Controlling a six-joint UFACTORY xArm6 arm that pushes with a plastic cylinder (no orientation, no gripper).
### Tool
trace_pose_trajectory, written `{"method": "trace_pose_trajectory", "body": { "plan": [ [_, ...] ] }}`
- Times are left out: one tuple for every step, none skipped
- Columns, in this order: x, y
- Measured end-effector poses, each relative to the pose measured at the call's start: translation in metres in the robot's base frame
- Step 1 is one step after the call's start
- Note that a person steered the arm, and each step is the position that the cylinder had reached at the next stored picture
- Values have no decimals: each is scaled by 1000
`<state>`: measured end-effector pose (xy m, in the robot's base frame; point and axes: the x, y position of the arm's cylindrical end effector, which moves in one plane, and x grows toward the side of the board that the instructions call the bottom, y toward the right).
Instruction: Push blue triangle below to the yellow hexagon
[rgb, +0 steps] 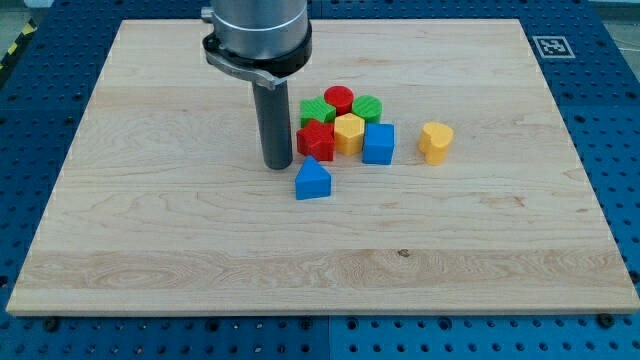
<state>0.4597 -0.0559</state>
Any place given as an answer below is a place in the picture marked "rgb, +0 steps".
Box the blue triangle block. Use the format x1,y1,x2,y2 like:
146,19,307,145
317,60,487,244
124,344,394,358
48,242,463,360
294,156,332,200

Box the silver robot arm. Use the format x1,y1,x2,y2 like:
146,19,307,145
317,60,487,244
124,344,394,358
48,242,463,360
201,0,312,91

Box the yellow hexagon block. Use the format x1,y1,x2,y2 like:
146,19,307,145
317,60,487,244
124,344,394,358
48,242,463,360
334,113,365,156

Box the red star block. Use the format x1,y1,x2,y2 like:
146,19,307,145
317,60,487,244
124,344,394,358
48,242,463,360
296,119,335,161

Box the green star block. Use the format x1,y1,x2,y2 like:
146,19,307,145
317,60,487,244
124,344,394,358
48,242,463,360
300,96,336,128

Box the blue cube block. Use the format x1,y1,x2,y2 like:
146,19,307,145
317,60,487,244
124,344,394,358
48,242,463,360
362,123,395,165

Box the red cylinder block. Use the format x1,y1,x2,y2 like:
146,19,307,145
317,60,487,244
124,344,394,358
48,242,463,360
323,85,355,116

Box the green cylinder block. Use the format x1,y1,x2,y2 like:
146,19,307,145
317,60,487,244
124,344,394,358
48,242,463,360
351,95,383,123

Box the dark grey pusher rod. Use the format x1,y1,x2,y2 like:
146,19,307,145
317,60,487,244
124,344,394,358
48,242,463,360
252,82,293,170

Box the yellow heart block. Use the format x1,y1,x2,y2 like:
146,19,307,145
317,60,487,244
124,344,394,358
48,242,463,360
418,122,454,165

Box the light wooden board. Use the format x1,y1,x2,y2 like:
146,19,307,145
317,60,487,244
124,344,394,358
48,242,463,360
7,19,639,317

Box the white fiducial marker tag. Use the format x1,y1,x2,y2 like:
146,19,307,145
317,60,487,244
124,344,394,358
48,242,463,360
533,35,575,59

